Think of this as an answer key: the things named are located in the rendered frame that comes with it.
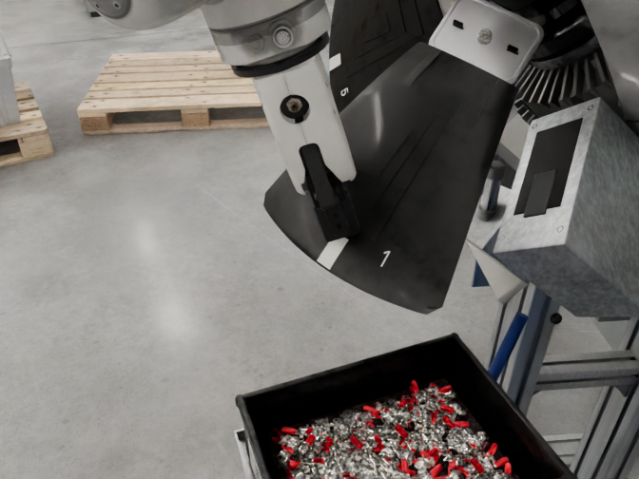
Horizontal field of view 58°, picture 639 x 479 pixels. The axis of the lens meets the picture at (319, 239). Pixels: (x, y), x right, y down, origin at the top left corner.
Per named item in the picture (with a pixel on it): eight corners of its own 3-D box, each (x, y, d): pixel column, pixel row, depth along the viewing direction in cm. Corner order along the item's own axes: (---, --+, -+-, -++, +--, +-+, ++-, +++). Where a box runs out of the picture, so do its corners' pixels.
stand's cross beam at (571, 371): (622, 366, 97) (629, 349, 95) (635, 384, 94) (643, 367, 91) (514, 373, 95) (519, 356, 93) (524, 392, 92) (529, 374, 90)
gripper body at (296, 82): (331, 38, 37) (373, 182, 43) (318, 2, 45) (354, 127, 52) (222, 75, 38) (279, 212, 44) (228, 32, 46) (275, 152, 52)
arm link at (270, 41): (327, 2, 36) (340, 47, 38) (316, -26, 43) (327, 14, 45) (203, 45, 37) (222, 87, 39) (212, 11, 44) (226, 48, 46)
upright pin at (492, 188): (493, 211, 63) (503, 159, 60) (499, 221, 61) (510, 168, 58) (474, 212, 63) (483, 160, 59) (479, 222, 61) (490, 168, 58)
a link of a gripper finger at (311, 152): (332, 200, 41) (339, 210, 47) (302, 100, 42) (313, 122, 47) (317, 204, 41) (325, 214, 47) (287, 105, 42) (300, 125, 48)
